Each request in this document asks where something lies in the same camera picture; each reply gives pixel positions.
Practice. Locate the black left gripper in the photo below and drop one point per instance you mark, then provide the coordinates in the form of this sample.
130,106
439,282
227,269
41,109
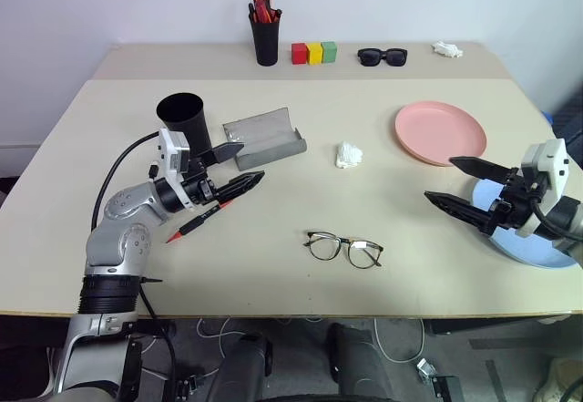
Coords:
200,183

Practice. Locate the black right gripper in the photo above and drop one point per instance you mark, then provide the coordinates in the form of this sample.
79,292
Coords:
512,206

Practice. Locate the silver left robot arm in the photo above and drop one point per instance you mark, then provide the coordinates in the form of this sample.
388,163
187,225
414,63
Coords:
118,242

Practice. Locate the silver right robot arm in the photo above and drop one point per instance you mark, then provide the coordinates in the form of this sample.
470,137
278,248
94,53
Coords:
569,213

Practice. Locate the open grey glasses case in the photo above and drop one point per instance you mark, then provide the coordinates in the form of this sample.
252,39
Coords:
268,147

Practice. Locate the pink plate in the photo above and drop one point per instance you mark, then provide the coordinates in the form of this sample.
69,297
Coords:
437,130

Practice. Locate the empty black cup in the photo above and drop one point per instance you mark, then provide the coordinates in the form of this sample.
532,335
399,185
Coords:
187,119

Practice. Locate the black marker with red caps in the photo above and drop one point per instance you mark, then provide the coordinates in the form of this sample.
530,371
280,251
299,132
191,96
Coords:
193,225

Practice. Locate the light blue plate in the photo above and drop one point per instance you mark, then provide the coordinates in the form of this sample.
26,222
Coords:
528,249

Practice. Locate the small blue object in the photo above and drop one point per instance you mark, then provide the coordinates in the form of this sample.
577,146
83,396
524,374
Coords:
549,117

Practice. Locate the crumpled white tissue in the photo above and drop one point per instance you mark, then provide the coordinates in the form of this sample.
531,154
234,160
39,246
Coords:
348,154
446,49

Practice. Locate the black pen holder cup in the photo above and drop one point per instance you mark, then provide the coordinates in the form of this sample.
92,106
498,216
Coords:
265,42

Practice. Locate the red cube block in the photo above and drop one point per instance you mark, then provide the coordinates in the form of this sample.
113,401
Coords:
298,54

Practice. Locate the thin dark-rimmed eyeglasses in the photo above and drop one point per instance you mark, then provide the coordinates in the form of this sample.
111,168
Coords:
346,241

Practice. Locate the yellow cube block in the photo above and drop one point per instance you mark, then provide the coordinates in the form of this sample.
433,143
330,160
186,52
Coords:
314,54

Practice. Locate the green cube block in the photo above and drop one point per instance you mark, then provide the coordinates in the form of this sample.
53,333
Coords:
329,52

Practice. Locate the black pen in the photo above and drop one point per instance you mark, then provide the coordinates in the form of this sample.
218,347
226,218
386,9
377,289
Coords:
251,11
278,13

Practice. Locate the black sunglasses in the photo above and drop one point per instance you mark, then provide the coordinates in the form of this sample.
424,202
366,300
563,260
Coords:
370,57

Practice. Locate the small metal clamp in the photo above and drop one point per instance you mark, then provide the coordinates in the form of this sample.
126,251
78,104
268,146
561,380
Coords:
426,370

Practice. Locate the dark grey rounded shape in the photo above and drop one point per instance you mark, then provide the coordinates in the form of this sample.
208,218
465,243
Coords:
246,370
357,365

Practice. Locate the beige shoe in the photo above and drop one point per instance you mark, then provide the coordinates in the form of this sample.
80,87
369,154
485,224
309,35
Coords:
558,381

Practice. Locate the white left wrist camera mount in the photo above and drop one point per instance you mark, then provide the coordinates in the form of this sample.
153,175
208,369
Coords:
175,153

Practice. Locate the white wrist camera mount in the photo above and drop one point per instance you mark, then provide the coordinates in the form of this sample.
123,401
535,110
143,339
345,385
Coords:
175,153
544,156

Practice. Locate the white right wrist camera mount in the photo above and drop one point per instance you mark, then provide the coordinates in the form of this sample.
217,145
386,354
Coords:
544,156

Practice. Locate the black floor bracket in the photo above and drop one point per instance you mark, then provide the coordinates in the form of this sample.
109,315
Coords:
448,388

